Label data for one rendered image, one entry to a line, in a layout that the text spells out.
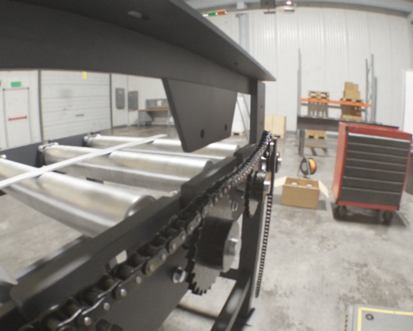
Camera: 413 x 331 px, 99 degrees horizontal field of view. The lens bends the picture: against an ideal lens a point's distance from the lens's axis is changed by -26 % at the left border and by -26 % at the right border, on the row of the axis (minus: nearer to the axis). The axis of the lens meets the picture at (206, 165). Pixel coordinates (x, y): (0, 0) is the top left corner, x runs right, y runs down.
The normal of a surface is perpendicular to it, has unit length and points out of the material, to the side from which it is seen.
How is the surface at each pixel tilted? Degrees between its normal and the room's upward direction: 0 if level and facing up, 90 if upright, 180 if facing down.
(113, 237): 0
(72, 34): 90
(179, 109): 90
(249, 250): 90
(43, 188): 48
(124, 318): 90
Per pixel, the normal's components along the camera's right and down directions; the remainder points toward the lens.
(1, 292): 0.92, 0.10
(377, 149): -0.40, 0.23
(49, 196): -0.36, -0.21
